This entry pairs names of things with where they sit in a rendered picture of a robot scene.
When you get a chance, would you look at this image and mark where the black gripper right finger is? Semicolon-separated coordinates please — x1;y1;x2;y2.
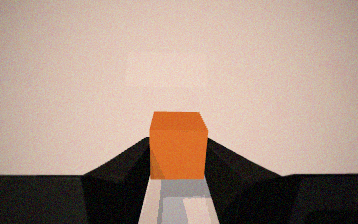
204;138;358;224

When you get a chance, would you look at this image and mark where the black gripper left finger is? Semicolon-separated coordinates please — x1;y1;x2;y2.
0;137;150;224

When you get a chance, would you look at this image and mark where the orange block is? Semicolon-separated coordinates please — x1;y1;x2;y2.
149;111;208;180

